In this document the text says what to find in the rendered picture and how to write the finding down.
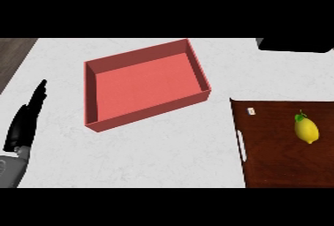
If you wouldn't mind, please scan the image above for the yellow lemon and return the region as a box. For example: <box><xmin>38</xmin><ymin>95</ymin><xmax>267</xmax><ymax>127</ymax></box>
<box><xmin>295</xmin><ymin>109</ymin><xmax>321</xmax><ymax>145</ymax></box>

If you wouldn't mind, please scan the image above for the red cardboard box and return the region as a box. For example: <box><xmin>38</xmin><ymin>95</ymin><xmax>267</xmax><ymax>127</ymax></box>
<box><xmin>83</xmin><ymin>38</ymin><xmax>214</xmax><ymax>133</ymax></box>

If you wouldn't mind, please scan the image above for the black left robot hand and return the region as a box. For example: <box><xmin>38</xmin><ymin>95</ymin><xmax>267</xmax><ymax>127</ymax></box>
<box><xmin>2</xmin><ymin>79</ymin><xmax>49</xmax><ymax>153</ymax></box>

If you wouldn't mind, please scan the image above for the dark brown wooden tray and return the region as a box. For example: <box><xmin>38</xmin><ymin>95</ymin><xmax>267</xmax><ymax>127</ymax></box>
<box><xmin>228</xmin><ymin>97</ymin><xmax>334</xmax><ymax>189</ymax></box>

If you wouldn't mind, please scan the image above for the black appliance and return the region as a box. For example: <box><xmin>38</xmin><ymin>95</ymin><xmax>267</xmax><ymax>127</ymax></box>
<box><xmin>255</xmin><ymin>38</ymin><xmax>334</xmax><ymax>54</ymax></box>

